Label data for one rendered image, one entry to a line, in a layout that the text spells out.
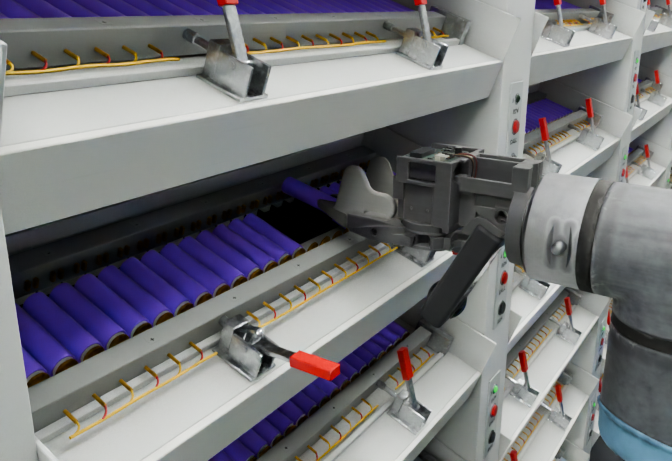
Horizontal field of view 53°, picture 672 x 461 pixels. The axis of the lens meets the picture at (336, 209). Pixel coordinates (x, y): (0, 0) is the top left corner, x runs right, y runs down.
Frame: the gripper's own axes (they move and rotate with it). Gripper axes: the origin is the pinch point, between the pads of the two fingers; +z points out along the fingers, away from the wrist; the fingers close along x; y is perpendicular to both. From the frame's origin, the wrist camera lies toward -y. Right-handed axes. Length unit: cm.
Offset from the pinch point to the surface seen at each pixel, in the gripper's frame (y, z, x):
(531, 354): -44, -3, -61
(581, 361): -59, -6, -92
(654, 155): -24, -4, -162
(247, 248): -1.0, 1.5, 11.7
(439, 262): -6.5, -8.0, -7.8
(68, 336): -1.3, 0.8, 30.3
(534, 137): -2, -1, -57
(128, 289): -0.6, 2.4, 24.0
